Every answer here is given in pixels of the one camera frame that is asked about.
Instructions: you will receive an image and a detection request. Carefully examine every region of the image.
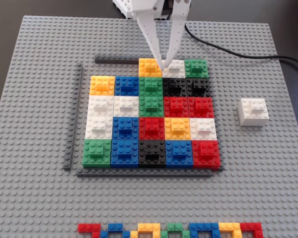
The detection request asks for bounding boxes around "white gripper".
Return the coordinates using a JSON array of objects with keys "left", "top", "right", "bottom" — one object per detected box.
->
[{"left": 131, "top": 0, "right": 191, "bottom": 70}]

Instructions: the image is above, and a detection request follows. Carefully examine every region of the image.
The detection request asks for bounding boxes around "white lego cube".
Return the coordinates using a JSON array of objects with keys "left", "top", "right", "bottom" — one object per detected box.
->
[
  {"left": 162, "top": 59, "right": 186, "bottom": 78},
  {"left": 84, "top": 116, "right": 114, "bottom": 140},
  {"left": 113, "top": 95, "right": 140, "bottom": 118},
  {"left": 237, "top": 98, "right": 270, "bottom": 127},
  {"left": 189, "top": 118, "right": 218, "bottom": 142},
  {"left": 87, "top": 95, "right": 115, "bottom": 118}
]

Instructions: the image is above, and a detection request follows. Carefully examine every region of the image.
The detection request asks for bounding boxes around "yellow lego cube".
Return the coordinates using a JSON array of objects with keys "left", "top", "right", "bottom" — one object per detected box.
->
[
  {"left": 138, "top": 58, "right": 163, "bottom": 77},
  {"left": 164, "top": 117, "right": 192, "bottom": 141},
  {"left": 88, "top": 75, "right": 116, "bottom": 96}
]

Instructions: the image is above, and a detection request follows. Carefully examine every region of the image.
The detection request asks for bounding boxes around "green lego cube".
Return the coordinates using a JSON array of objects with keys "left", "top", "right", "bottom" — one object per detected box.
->
[
  {"left": 184, "top": 59, "right": 210, "bottom": 79},
  {"left": 138, "top": 76, "right": 164, "bottom": 98},
  {"left": 81, "top": 138, "right": 112, "bottom": 169},
  {"left": 138, "top": 96, "right": 165, "bottom": 118}
]

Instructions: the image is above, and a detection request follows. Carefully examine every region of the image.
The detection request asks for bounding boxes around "black lego cube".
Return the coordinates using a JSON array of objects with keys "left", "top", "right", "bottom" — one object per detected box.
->
[
  {"left": 162, "top": 77, "right": 188, "bottom": 98},
  {"left": 138, "top": 139, "right": 167, "bottom": 169},
  {"left": 186, "top": 77, "right": 213, "bottom": 98}
]

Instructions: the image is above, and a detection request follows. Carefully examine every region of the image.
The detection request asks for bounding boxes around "blue lego cube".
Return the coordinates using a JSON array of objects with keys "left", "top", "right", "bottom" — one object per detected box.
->
[
  {"left": 111, "top": 116, "right": 140, "bottom": 140},
  {"left": 114, "top": 76, "right": 140, "bottom": 97},
  {"left": 110, "top": 139, "right": 140, "bottom": 169},
  {"left": 165, "top": 140, "right": 195, "bottom": 169}
]

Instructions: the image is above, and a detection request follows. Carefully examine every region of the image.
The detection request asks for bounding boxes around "red lego cube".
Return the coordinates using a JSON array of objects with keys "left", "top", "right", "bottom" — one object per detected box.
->
[
  {"left": 188, "top": 97, "right": 215, "bottom": 119},
  {"left": 138, "top": 117, "right": 166, "bottom": 141},
  {"left": 163, "top": 96, "right": 190, "bottom": 119},
  {"left": 191, "top": 140, "right": 222, "bottom": 170}
]

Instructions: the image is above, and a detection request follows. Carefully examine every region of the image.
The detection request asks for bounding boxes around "dark gray lego strip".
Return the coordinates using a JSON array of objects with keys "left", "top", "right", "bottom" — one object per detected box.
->
[
  {"left": 94, "top": 55, "right": 140, "bottom": 65},
  {"left": 64, "top": 63, "right": 84, "bottom": 171},
  {"left": 76, "top": 168, "right": 214, "bottom": 178}
]

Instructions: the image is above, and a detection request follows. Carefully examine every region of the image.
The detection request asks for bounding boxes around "green lego brick outline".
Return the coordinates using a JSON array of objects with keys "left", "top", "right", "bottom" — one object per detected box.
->
[{"left": 160, "top": 222, "right": 191, "bottom": 238}]

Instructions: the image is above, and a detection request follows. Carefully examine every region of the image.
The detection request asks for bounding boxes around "yellow lego brick outline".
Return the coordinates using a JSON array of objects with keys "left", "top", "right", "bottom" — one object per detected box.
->
[
  {"left": 130, "top": 223, "right": 162, "bottom": 238},
  {"left": 218, "top": 222, "right": 242, "bottom": 238}
]

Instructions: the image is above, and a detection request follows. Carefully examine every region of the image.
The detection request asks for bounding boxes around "blue lego brick outline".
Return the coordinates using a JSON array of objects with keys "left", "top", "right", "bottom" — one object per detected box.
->
[
  {"left": 100, "top": 223, "right": 131, "bottom": 238},
  {"left": 189, "top": 222, "right": 220, "bottom": 238}
]

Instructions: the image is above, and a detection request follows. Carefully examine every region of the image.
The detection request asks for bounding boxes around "gray lego baseplate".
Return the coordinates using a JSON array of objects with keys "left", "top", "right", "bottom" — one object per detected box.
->
[{"left": 0, "top": 15, "right": 298, "bottom": 238}]

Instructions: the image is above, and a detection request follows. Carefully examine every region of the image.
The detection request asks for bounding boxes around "red lego brick outline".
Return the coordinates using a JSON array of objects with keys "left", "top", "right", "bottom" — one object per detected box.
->
[
  {"left": 239, "top": 222, "right": 264, "bottom": 238},
  {"left": 77, "top": 223, "right": 101, "bottom": 238}
]

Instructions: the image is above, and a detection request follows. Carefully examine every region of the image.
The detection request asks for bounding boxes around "black cable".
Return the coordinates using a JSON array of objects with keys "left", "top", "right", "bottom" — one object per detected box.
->
[{"left": 184, "top": 22, "right": 298, "bottom": 75}]

